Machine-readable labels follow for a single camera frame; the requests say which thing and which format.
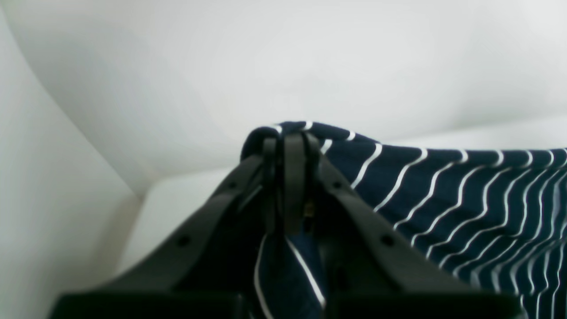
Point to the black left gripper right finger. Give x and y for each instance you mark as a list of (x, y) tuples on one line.
[(371, 270)]

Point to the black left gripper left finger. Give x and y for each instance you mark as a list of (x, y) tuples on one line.
[(206, 268)]

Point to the navy white striped T-shirt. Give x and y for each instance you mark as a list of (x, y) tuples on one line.
[(495, 219)]

